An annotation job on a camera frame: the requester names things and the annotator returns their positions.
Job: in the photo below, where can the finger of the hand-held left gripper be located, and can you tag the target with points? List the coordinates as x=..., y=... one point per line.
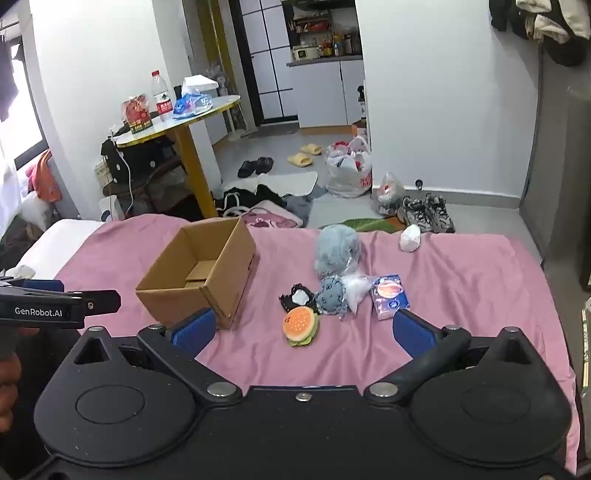
x=42, y=285
x=104, y=302

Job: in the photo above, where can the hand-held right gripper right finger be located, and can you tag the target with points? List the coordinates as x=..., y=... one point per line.
x=413, y=332

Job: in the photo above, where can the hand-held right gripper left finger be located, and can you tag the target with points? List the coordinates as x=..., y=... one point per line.
x=194, y=330

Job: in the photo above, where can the brown cardboard box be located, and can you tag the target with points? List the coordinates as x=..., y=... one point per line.
x=231, y=258

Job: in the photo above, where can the burger plush toy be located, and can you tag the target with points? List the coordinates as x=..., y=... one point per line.
x=300, y=323

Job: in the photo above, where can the white crumpled soft bundle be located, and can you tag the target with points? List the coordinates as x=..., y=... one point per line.
x=410, y=237

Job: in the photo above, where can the person's left hand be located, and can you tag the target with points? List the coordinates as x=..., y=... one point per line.
x=8, y=387

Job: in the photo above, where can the white mattress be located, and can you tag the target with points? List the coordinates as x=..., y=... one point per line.
x=60, y=244

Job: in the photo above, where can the pink bed sheet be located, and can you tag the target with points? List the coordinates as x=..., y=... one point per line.
x=461, y=286

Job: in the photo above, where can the orange cloth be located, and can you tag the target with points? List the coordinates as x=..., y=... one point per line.
x=48, y=177

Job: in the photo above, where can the black and white plush patch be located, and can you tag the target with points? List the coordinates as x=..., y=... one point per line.
x=298, y=295

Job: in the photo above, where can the fluffy blue-grey plush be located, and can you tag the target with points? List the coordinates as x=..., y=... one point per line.
x=337, y=249

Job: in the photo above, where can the green leaf rug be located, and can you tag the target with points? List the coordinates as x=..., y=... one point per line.
x=369, y=225

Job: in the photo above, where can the grey sneaker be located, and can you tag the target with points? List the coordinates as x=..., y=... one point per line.
x=439, y=213
x=415, y=214

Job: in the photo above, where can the pink cartoon bag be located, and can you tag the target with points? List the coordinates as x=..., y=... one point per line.
x=272, y=217

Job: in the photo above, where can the clear plastic bag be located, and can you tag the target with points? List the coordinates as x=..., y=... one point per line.
x=388, y=196

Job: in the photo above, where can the black polka dot bag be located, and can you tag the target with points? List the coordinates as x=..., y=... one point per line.
x=138, y=161

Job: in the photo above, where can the black clothing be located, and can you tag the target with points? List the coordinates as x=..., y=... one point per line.
x=268, y=194

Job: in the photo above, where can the white plastic shopping bag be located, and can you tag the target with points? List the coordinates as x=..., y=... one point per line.
x=346, y=177

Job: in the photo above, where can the black slipper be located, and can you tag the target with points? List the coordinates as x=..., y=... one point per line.
x=264, y=165
x=247, y=169

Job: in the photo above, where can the white floor mat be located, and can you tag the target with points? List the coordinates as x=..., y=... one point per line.
x=295, y=182

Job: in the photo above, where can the round table with yellow leg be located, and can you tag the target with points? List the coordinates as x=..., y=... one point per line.
x=161, y=131

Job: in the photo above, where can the red snack packet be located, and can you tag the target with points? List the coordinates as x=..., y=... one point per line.
x=137, y=115

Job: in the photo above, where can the yellow slipper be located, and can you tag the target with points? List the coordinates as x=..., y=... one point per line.
x=300, y=159
x=310, y=149

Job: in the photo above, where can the grey wardrobe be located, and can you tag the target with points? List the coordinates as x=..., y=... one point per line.
x=558, y=184

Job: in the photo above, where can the clear water bottle red label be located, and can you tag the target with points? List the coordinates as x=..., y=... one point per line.
x=161, y=99

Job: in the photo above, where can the blue plastic bag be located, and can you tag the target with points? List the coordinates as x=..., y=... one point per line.
x=191, y=106

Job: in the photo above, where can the spray bottle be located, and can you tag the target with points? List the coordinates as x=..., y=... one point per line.
x=362, y=104

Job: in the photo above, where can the white box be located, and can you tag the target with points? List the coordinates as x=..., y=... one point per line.
x=199, y=85

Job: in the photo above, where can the white standing fan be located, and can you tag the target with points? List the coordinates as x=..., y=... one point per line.
x=224, y=83

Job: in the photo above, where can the white kitchen cabinet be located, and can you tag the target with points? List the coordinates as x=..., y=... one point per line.
x=323, y=92

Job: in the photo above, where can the black framed glass door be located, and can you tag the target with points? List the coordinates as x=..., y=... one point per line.
x=268, y=69

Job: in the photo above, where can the white rice cooker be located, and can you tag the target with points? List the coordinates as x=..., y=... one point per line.
x=306, y=52

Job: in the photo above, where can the kitchen shelf with bottles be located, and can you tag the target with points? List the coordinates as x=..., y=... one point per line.
x=318, y=27

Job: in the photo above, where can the hanging clothes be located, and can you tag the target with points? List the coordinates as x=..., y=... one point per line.
x=554, y=27

